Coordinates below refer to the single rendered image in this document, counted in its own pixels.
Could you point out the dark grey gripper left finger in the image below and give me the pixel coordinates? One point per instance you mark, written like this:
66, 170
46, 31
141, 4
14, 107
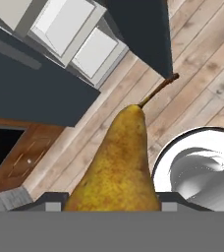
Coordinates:
53, 201

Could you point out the dark grey fridge door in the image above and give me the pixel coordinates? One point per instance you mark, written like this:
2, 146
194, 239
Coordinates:
146, 32

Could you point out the white fridge rack bin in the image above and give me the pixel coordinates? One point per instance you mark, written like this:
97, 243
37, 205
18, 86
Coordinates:
63, 28
96, 54

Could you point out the white round bowl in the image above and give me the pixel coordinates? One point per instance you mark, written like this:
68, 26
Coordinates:
199, 164

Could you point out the yellow-brown pear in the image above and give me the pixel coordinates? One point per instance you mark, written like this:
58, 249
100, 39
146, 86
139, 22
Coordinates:
117, 170

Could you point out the dark grey fridge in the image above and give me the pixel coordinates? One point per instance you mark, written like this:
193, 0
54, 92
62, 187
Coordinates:
32, 85

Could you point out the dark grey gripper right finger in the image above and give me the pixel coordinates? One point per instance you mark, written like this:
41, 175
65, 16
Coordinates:
174, 201

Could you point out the brown wooden cabinet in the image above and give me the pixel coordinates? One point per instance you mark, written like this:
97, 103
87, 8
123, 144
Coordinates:
22, 154

